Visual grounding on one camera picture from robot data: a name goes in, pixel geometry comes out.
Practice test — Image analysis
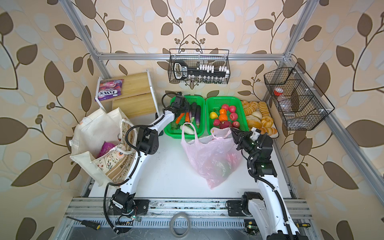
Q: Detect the pink plastic grocery bag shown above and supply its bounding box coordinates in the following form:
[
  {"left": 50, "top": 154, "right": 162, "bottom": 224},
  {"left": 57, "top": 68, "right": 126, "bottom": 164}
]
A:
[{"left": 181, "top": 123, "right": 243, "bottom": 189}]

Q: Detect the black wire basket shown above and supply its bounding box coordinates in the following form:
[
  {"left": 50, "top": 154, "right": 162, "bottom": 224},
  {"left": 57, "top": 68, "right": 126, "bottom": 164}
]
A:
[
  {"left": 264, "top": 63, "right": 335, "bottom": 131},
  {"left": 167, "top": 48, "right": 231, "bottom": 85}
]

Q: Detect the grey tape roll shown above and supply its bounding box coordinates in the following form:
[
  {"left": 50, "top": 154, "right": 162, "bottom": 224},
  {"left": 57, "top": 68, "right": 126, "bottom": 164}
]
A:
[{"left": 169, "top": 212, "right": 192, "bottom": 239}]

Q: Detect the left green vegetable basket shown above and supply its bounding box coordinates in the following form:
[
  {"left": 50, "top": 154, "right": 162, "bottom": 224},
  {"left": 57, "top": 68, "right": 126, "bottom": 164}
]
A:
[{"left": 164, "top": 96, "right": 206, "bottom": 139}]

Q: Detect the yellow black screwdriver right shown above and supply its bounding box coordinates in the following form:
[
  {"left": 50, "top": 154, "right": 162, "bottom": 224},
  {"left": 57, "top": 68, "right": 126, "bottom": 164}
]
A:
[{"left": 296, "top": 223, "right": 311, "bottom": 228}]

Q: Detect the bread tray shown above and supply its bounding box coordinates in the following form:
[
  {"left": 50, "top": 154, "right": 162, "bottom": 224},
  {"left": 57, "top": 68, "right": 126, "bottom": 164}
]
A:
[{"left": 241, "top": 100, "right": 279, "bottom": 139}]

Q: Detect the purple eggplant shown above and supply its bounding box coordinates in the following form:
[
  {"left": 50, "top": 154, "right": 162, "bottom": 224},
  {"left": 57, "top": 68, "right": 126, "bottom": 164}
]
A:
[{"left": 195, "top": 105, "right": 202, "bottom": 128}]

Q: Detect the right black wire basket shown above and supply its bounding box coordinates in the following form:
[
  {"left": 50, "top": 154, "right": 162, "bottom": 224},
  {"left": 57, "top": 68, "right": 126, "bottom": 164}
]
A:
[{"left": 264, "top": 63, "right": 335, "bottom": 131}]

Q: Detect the black yellow screwdriver left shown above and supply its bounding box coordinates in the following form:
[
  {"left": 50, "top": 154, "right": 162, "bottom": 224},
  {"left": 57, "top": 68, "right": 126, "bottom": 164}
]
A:
[{"left": 66, "top": 216, "right": 101, "bottom": 231}]

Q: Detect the yellow lemon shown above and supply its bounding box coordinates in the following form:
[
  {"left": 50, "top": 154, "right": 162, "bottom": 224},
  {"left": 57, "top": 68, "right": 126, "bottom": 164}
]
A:
[{"left": 209, "top": 112, "right": 219, "bottom": 120}]

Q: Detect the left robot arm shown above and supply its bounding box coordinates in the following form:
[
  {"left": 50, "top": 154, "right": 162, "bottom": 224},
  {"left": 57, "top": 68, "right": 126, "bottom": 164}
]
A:
[{"left": 104, "top": 92, "right": 190, "bottom": 215}]

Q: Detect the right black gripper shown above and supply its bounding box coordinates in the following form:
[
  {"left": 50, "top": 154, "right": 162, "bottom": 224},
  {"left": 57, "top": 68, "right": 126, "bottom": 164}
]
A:
[{"left": 231, "top": 127, "right": 259, "bottom": 161}]

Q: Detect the white wooden shelf rack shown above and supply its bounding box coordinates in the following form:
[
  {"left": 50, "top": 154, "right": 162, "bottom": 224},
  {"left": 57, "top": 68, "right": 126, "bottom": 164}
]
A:
[{"left": 95, "top": 71, "right": 160, "bottom": 118}]

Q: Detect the cream canvas tote bag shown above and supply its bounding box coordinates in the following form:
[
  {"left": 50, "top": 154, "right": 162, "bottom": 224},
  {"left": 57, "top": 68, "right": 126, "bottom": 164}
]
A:
[{"left": 69, "top": 108, "right": 136, "bottom": 186}]

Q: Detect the orange fruit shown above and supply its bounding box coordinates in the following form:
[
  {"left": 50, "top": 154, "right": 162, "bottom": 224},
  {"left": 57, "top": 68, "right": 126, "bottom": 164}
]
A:
[{"left": 219, "top": 109, "right": 228, "bottom": 122}]

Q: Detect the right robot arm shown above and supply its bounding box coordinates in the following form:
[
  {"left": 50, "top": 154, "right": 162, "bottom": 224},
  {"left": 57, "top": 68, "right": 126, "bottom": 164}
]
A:
[{"left": 231, "top": 128, "right": 308, "bottom": 240}]

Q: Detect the magenta snack bag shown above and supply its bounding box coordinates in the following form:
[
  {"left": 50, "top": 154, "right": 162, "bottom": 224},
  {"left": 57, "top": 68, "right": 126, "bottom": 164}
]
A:
[{"left": 97, "top": 142, "right": 115, "bottom": 158}]

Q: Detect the orange carrot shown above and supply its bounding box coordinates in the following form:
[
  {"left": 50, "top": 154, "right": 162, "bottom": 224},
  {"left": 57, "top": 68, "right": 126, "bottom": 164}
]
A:
[{"left": 175, "top": 113, "right": 185, "bottom": 125}]

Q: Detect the purple Fox's candy bag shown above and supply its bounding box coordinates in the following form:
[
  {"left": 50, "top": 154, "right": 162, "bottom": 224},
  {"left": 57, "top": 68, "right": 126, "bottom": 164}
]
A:
[{"left": 96, "top": 79, "right": 124, "bottom": 101}]

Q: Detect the white radish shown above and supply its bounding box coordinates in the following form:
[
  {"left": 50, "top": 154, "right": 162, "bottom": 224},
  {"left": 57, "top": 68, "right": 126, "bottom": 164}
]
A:
[{"left": 180, "top": 124, "right": 195, "bottom": 135}]

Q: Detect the back black wire basket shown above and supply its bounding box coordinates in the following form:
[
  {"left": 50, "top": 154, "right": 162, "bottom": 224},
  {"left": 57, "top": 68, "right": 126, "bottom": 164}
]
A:
[{"left": 167, "top": 48, "right": 231, "bottom": 85}]

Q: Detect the pink dragon fruit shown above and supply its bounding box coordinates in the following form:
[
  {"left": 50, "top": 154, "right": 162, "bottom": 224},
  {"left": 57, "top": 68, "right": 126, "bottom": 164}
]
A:
[{"left": 219, "top": 121, "right": 233, "bottom": 129}]

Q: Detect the right green fruit basket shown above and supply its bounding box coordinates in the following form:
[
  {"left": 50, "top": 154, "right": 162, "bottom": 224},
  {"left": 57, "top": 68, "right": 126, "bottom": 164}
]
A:
[{"left": 205, "top": 96, "right": 249, "bottom": 133}]

